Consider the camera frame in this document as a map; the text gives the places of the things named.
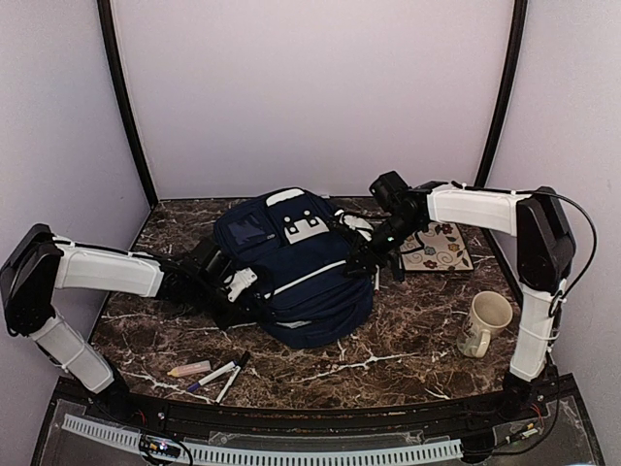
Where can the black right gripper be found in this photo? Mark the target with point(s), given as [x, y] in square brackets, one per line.
[363, 250]

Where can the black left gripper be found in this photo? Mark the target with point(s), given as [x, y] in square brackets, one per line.
[224, 320]

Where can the white marker blue cap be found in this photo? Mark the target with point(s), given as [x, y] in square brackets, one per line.
[399, 272]

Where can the navy blue student backpack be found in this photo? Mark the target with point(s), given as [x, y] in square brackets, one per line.
[292, 239]

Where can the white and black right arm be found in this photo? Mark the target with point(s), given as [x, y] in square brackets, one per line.
[527, 230]

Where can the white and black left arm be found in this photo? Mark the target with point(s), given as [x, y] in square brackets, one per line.
[43, 264]

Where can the white marker black cap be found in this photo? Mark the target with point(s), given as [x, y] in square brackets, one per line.
[230, 381]

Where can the white marker purple cap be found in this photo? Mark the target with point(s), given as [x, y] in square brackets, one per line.
[229, 367]

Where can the floral patterned notebook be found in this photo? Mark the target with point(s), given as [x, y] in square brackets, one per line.
[441, 248]

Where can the cream ceramic mug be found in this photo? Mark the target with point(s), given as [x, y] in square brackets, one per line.
[490, 314]

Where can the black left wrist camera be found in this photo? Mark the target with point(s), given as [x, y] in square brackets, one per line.
[240, 281]

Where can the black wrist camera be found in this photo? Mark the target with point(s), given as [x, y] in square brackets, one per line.
[358, 225]
[240, 281]

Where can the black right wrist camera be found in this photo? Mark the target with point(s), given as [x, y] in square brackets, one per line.
[358, 225]

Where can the grey slotted cable duct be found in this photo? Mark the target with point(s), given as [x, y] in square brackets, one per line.
[238, 449]

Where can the black front table rail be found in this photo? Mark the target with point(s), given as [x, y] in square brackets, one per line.
[467, 417]

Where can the black right corner frame post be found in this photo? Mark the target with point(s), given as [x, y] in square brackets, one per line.
[514, 43]

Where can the black corner frame post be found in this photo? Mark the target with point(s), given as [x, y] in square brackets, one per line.
[514, 43]
[112, 50]

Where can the black left corner frame post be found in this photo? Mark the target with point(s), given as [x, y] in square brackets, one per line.
[112, 50]

